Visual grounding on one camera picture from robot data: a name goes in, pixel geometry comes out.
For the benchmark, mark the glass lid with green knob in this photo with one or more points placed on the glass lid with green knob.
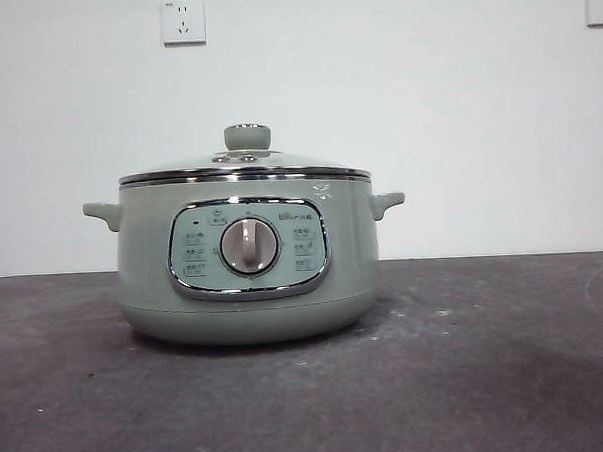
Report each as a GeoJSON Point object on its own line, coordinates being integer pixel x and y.
{"type": "Point", "coordinates": [246, 136]}

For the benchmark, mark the pale green electric pot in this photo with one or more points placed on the pale green electric pot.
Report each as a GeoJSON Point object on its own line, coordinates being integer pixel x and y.
{"type": "Point", "coordinates": [148, 273]}

